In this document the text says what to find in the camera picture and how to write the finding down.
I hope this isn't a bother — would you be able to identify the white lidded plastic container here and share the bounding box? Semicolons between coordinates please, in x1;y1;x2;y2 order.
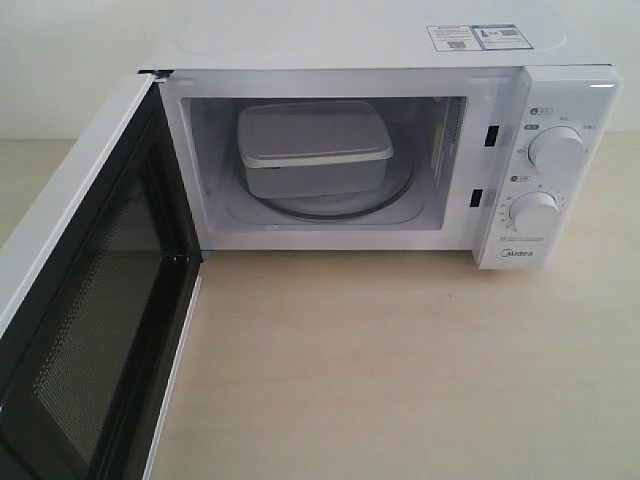
237;100;394;200

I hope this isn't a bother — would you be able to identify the white microwave door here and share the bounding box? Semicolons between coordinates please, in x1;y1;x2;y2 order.
1;73;202;479

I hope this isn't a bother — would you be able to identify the white Midea microwave oven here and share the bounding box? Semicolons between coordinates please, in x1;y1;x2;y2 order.
141;1;621;270

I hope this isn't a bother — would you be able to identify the glass turntable plate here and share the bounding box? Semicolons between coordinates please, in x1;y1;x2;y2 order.
235;154;420;223

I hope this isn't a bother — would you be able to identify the lower white timer knob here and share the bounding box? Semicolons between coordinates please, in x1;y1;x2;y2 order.
509;192;560;234

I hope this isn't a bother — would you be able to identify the upper white power knob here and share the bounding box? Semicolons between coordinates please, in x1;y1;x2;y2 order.
528;126;585;171

